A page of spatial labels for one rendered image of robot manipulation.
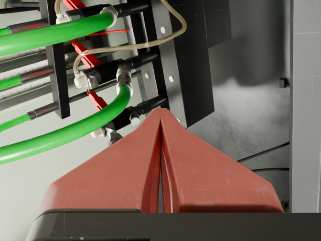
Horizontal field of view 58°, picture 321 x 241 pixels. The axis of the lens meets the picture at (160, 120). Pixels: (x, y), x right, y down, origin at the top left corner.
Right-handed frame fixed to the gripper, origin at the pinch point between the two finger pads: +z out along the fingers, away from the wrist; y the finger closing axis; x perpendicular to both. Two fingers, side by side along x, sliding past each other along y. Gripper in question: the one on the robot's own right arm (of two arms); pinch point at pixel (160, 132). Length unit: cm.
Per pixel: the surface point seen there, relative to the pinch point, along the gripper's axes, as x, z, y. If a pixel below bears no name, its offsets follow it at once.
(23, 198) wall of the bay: 46, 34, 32
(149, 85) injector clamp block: 18.7, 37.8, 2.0
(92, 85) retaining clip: 11.4, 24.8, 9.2
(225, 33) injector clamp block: 10.5, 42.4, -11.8
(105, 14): 0.1, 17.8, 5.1
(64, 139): 7.7, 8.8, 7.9
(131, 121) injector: 18.8, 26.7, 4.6
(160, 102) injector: 19.6, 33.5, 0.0
